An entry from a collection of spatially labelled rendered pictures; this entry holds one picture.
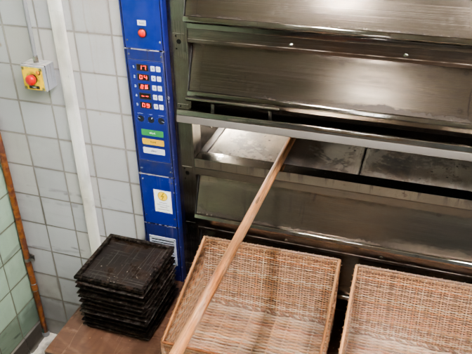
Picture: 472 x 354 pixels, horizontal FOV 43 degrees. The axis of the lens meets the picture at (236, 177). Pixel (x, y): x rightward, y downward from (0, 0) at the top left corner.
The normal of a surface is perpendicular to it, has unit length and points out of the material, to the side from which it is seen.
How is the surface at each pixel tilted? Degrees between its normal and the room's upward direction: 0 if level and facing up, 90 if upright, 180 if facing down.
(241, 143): 0
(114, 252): 0
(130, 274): 0
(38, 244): 90
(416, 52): 90
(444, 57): 90
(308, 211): 70
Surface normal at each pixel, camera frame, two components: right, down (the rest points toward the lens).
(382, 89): -0.30, 0.17
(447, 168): -0.01, -0.86
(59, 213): -0.31, 0.50
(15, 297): 0.95, 0.15
